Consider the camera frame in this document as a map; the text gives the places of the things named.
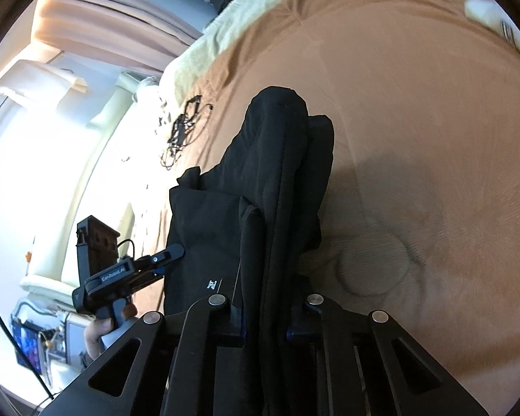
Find brown blanket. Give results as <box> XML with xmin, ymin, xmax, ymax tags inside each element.
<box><xmin>130</xmin><ymin>0</ymin><xmax>520</xmax><ymax>416</ymax></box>

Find black cable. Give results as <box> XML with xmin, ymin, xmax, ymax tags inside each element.
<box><xmin>0</xmin><ymin>275</ymin><xmax>57</xmax><ymax>401</ymax></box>

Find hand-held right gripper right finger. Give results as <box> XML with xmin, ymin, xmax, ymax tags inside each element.
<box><xmin>286</xmin><ymin>293</ymin><xmax>490</xmax><ymax>416</ymax></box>

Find black shirt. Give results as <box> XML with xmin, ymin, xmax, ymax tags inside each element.
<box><xmin>162</xmin><ymin>87</ymin><xmax>335</xmax><ymax>416</ymax></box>

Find white object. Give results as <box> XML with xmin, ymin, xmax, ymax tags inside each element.
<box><xmin>463</xmin><ymin>0</ymin><xmax>520</xmax><ymax>63</ymax></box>

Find black plastic frames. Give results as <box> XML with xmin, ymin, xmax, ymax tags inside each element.
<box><xmin>167</xmin><ymin>95</ymin><xmax>202</xmax><ymax>148</ymax></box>

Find pink curtain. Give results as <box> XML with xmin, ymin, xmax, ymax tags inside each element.
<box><xmin>30</xmin><ymin>0</ymin><xmax>219</xmax><ymax>70</ymax></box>

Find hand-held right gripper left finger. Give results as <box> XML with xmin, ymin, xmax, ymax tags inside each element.
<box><xmin>39</xmin><ymin>294</ymin><xmax>249</xmax><ymax>416</ymax></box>

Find blue patterned box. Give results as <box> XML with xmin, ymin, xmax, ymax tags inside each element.
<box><xmin>11</xmin><ymin>312</ymin><xmax>45</xmax><ymax>375</ymax></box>

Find person's left hand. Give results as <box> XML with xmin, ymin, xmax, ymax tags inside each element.
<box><xmin>84</xmin><ymin>303</ymin><xmax>138</xmax><ymax>362</ymax></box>

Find cream blanket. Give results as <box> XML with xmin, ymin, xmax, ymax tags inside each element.
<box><xmin>160</xmin><ymin>0</ymin><xmax>317</xmax><ymax>109</ymax></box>

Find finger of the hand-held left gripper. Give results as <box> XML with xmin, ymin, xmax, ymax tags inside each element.
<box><xmin>132</xmin><ymin>269</ymin><xmax>165</xmax><ymax>292</ymax></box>
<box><xmin>132</xmin><ymin>244</ymin><xmax>186</xmax><ymax>271</ymax></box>

